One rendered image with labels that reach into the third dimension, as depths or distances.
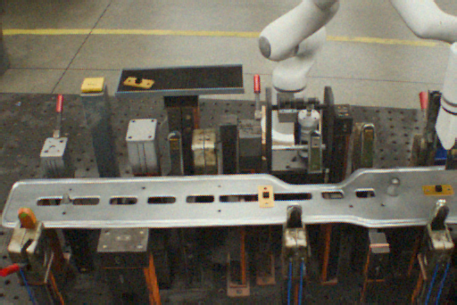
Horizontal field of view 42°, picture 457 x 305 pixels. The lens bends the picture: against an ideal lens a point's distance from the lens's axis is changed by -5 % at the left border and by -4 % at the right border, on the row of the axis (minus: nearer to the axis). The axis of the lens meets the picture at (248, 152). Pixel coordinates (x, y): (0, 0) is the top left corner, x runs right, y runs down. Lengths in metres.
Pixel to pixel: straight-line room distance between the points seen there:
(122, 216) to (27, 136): 0.99
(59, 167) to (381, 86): 2.64
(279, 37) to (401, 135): 0.71
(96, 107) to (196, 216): 0.48
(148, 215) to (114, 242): 0.14
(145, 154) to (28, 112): 1.05
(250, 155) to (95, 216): 0.46
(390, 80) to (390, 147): 1.79
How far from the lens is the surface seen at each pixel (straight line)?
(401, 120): 2.49
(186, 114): 1.84
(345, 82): 4.02
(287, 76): 2.07
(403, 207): 1.65
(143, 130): 1.71
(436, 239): 1.52
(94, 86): 1.84
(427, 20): 1.51
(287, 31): 1.93
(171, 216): 1.60
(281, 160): 1.81
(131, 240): 1.51
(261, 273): 1.83
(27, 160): 2.39
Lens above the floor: 2.10
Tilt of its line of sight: 38 degrees down
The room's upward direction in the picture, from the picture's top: 1 degrees counter-clockwise
